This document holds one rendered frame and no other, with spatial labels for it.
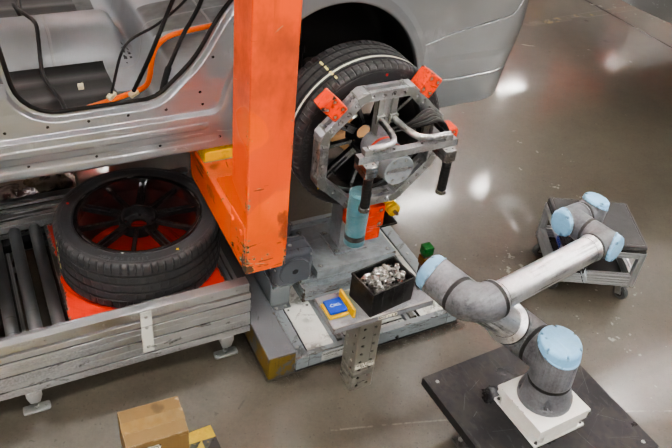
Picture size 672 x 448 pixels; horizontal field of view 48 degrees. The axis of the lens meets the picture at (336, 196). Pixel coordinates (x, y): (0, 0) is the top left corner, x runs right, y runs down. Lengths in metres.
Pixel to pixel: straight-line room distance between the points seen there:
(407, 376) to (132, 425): 1.14
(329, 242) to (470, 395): 1.01
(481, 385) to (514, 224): 1.47
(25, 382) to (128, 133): 0.98
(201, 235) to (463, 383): 1.15
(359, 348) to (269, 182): 0.79
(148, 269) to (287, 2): 1.19
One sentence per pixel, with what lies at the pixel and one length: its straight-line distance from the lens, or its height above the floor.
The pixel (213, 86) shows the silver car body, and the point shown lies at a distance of 2.96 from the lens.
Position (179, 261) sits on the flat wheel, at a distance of 2.94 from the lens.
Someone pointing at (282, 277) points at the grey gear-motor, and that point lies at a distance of 3.13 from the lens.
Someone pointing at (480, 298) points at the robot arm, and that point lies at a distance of 2.11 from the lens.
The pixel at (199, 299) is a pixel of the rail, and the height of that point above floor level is 0.37.
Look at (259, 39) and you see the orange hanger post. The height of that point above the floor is 1.47.
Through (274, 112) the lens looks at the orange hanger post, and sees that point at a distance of 2.43.
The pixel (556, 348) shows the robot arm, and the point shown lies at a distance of 2.61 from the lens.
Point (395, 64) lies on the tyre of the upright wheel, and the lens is 2.90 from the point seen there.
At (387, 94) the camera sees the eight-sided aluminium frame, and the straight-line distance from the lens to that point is 2.82.
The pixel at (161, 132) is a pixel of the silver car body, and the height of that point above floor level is 0.87.
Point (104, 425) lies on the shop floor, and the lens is 3.07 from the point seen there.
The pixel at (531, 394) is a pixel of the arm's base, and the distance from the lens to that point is 2.73.
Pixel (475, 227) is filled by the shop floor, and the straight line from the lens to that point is 4.07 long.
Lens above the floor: 2.45
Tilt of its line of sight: 37 degrees down
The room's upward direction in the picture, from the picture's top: 7 degrees clockwise
